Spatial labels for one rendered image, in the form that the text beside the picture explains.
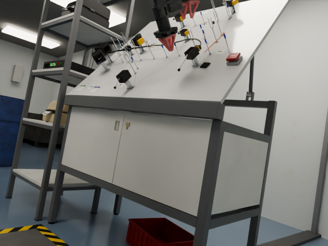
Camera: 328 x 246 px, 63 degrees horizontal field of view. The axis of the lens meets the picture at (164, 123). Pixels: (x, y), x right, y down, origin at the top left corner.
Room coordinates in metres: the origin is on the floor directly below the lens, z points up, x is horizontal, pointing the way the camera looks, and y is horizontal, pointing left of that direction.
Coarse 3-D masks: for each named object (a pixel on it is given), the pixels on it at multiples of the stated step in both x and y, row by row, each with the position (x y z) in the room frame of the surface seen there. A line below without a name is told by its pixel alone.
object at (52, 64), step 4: (60, 60) 1.96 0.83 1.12; (64, 60) 1.91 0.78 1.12; (44, 64) 2.11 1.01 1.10; (48, 64) 2.07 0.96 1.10; (52, 64) 2.03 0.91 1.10; (56, 64) 1.99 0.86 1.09; (60, 64) 1.95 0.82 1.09; (72, 64) 1.93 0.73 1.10; (76, 64) 1.95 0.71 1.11; (80, 64) 1.98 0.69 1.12; (44, 68) 2.11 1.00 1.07; (48, 68) 2.06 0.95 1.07; (72, 68) 1.94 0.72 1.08; (76, 68) 1.96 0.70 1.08; (80, 68) 1.98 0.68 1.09; (84, 68) 2.01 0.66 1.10; (88, 68) 2.03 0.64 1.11; (80, 72) 1.99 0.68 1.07; (84, 72) 2.01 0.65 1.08; (88, 72) 2.04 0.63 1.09
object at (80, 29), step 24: (48, 0) 2.22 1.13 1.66; (120, 0) 2.29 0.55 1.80; (48, 24) 2.12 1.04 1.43; (72, 24) 1.85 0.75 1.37; (96, 24) 1.97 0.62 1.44; (72, 48) 1.85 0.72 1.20; (48, 72) 2.01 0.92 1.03; (72, 72) 1.88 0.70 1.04; (24, 120) 2.17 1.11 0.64; (48, 168) 1.85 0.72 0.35; (96, 192) 2.18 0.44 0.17
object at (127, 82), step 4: (120, 72) 1.43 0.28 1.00; (124, 72) 1.41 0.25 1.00; (128, 72) 1.42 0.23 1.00; (116, 76) 1.42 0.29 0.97; (120, 76) 1.39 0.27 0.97; (124, 76) 1.41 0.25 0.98; (128, 76) 1.43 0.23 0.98; (120, 80) 1.42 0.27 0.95; (124, 80) 1.41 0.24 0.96; (128, 80) 1.45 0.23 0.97; (116, 84) 1.40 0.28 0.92; (128, 84) 1.45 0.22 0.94; (128, 88) 1.47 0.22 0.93; (132, 88) 1.46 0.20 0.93
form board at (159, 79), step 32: (256, 0) 1.65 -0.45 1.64; (288, 0) 1.47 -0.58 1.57; (192, 32) 1.70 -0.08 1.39; (224, 32) 1.50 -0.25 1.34; (256, 32) 1.34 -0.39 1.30; (128, 64) 1.75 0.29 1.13; (160, 64) 1.54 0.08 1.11; (192, 64) 1.37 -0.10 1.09; (224, 64) 1.24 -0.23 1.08; (96, 96) 1.60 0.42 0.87; (128, 96) 1.41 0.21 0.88; (160, 96) 1.27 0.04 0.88; (192, 96) 1.15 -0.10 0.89; (224, 96) 1.06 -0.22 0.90
